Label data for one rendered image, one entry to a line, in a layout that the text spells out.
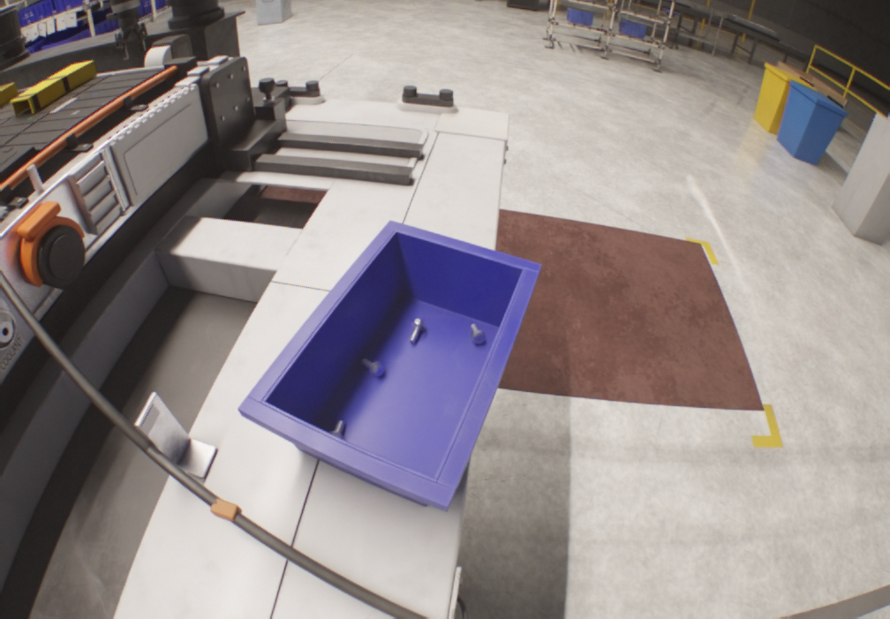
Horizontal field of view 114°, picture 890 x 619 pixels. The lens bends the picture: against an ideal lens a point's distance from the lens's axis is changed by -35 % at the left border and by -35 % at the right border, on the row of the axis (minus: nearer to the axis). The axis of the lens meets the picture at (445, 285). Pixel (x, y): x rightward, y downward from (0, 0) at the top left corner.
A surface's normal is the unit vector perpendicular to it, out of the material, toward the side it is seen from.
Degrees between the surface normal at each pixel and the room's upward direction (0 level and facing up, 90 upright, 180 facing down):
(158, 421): 90
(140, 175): 90
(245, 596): 0
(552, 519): 0
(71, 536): 0
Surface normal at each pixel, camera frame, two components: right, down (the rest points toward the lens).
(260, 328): 0.07, -0.72
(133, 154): 0.99, 0.15
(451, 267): -0.36, 0.56
